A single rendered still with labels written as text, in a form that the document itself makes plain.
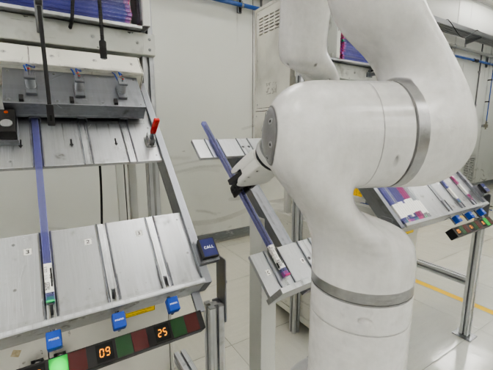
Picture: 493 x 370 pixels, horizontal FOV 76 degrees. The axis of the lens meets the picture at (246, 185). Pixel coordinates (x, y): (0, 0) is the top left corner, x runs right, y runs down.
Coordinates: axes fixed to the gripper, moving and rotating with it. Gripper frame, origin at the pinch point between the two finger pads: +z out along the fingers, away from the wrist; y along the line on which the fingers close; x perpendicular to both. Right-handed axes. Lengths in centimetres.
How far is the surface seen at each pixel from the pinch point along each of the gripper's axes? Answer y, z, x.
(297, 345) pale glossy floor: -58, 82, 53
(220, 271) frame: 8.1, 9.6, 17.4
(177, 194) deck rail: 12.2, 10.3, -5.5
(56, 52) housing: 34, 11, -55
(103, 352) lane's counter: 36.9, 9.6, 25.4
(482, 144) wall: -632, 121, -75
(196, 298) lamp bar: 15.3, 11.5, 21.5
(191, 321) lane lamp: 19.4, 8.6, 26.0
